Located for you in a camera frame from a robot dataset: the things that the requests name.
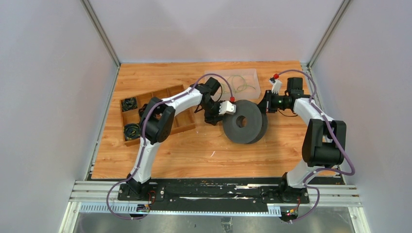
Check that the translucent plastic bin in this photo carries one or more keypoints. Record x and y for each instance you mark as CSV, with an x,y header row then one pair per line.
x,y
243,83

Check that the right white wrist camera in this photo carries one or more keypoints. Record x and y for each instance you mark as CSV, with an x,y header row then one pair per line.
x,y
276,85

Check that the dark grey spool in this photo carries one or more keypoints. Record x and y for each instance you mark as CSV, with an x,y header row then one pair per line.
x,y
247,125

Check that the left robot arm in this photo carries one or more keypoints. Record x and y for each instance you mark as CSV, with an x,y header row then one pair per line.
x,y
156,125

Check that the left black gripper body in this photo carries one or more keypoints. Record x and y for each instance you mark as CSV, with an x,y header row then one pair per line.
x,y
212,110

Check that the aluminium frame rail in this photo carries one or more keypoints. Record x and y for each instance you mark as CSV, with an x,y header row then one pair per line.
x,y
334,207

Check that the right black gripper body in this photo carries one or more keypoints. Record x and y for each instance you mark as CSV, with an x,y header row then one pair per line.
x,y
274,101

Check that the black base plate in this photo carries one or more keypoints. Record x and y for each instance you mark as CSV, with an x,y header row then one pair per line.
x,y
214,194

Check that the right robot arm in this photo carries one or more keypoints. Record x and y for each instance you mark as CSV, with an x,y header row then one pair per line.
x,y
324,138

